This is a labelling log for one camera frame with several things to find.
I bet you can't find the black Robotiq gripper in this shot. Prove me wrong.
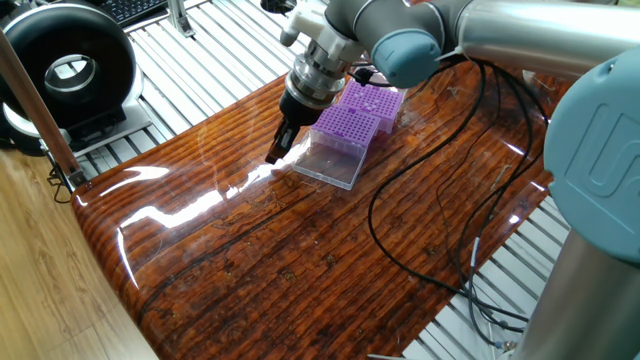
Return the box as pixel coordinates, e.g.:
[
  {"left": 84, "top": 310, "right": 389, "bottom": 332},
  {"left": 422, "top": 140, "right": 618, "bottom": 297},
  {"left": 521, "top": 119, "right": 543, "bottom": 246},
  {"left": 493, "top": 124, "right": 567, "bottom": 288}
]
[{"left": 264, "top": 89, "right": 325, "bottom": 166}]

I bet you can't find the purple pipette tip box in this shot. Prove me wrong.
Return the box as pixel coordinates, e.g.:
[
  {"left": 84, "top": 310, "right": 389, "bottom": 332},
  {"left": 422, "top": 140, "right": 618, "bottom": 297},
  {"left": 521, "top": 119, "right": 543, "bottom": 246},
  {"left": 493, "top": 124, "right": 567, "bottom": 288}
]
[
  {"left": 292, "top": 103, "right": 381, "bottom": 192},
  {"left": 338, "top": 74, "right": 408, "bottom": 135}
]

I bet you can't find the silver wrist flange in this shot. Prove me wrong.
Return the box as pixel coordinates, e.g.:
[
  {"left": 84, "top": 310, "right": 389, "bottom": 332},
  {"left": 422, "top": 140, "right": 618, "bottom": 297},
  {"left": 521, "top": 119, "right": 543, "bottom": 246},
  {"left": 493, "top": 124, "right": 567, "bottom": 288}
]
[{"left": 283, "top": 42, "right": 351, "bottom": 110}]

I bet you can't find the wood grain table mat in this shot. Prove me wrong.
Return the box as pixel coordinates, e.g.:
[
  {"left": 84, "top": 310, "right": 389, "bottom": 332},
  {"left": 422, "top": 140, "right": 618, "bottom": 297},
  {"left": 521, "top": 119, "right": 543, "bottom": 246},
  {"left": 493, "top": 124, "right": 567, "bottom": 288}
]
[{"left": 69, "top": 59, "right": 571, "bottom": 360}]

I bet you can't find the black keyboard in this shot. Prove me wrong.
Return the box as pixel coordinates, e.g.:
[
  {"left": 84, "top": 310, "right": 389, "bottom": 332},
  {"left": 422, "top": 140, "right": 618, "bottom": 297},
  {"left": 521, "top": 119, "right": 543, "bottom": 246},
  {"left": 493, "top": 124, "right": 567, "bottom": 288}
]
[{"left": 97, "top": 0, "right": 169, "bottom": 27}]

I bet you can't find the black camera cable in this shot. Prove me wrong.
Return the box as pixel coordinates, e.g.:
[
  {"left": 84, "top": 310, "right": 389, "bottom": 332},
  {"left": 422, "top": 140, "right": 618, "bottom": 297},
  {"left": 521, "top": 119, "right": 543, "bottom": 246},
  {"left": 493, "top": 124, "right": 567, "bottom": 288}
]
[{"left": 348, "top": 62, "right": 451, "bottom": 90}]

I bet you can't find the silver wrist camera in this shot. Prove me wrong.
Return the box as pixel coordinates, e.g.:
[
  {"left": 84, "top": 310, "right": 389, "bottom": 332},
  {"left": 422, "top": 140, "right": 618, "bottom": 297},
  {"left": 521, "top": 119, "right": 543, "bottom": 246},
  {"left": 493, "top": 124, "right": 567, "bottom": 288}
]
[{"left": 278, "top": 22, "right": 301, "bottom": 49}]

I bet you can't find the thick black cable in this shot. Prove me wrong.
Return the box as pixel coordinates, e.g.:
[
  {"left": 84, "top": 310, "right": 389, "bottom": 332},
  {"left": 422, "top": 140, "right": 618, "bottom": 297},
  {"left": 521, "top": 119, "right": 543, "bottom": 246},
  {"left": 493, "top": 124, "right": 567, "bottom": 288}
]
[{"left": 366, "top": 59, "right": 530, "bottom": 322}]

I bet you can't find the white printed camera mount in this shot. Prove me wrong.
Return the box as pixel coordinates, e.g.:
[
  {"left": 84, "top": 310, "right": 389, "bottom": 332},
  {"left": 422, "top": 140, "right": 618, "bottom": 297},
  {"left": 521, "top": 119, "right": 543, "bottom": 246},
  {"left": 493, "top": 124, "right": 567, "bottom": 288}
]
[{"left": 279, "top": 0, "right": 366, "bottom": 62}]

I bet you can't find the white device base plate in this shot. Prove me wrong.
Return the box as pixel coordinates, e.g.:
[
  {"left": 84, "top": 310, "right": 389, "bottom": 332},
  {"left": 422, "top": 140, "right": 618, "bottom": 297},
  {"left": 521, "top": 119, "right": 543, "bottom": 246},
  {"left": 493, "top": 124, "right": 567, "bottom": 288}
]
[{"left": 2, "top": 97, "right": 154, "bottom": 159}]

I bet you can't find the thin black cable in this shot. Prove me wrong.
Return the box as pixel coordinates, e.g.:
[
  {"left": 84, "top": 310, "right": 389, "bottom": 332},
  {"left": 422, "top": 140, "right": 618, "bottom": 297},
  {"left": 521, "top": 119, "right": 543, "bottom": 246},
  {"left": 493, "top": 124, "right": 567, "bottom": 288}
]
[{"left": 433, "top": 69, "right": 526, "bottom": 326}]

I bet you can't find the aluminium bracket stand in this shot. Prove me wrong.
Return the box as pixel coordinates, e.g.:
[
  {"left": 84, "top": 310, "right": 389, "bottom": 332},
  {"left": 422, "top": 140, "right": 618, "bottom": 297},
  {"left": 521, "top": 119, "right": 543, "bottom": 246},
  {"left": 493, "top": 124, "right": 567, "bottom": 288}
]
[{"left": 166, "top": 0, "right": 197, "bottom": 39}]

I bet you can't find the cable with silver plug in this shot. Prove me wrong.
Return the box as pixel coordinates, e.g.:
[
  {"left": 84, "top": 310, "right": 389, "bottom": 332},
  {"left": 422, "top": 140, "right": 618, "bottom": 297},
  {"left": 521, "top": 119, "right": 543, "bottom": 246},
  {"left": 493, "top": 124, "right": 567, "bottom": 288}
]
[{"left": 455, "top": 64, "right": 550, "bottom": 350}]

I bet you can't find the thin black floor wire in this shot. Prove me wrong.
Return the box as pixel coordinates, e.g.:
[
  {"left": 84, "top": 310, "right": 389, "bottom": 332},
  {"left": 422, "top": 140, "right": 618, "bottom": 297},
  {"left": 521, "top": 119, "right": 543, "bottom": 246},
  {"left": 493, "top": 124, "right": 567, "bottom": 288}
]
[{"left": 45, "top": 149, "right": 74, "bottom": 205}]

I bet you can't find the brown frame post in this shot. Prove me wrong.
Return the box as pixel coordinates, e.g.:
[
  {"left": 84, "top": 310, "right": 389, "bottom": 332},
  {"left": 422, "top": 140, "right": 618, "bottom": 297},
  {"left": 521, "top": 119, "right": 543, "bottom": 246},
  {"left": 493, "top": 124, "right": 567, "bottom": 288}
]
[{"left": 0, "top": 29, "right": 87, "bottom": 191}]

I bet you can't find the black ring shaped device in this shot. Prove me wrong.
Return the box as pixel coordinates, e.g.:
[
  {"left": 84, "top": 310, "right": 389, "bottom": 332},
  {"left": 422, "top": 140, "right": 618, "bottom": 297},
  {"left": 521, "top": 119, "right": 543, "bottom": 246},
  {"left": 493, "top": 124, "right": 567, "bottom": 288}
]
[{"left": 0, "top": 2, "right": 139, "bottom": 146}]

